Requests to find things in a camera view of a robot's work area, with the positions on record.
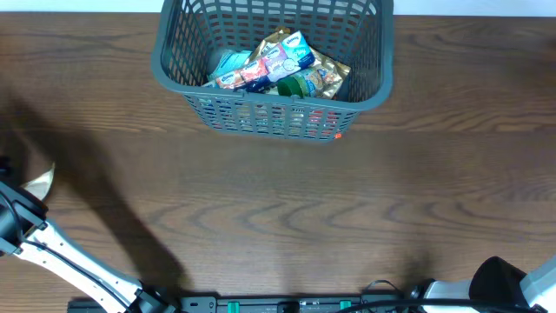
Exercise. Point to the orange spaghetti packet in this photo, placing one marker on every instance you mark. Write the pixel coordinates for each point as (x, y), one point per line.
(275, 120)

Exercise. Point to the green lid jar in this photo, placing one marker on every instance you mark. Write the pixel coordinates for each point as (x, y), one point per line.
(305, 83)

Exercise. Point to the grey plastic slotted basket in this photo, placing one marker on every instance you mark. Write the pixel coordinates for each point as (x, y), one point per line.
(358, 33)

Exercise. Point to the gold foil food pouch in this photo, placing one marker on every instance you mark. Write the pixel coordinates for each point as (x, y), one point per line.
(334, 72)

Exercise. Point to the Kleenex tissue multipack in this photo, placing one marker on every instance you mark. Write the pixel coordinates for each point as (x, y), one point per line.
(276, 61)

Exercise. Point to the teal snack packet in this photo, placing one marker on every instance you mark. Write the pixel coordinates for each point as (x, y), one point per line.
(224, 60)

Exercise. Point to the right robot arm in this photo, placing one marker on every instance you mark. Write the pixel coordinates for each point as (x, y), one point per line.
(497, 281)

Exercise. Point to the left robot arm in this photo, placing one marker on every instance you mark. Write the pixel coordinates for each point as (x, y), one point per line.
(27, 234)

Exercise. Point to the crumpled beige paper bag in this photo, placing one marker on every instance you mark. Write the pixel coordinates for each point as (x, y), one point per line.
(40, 186)

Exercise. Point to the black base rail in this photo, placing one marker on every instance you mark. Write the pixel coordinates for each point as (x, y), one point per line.
(379, 290)

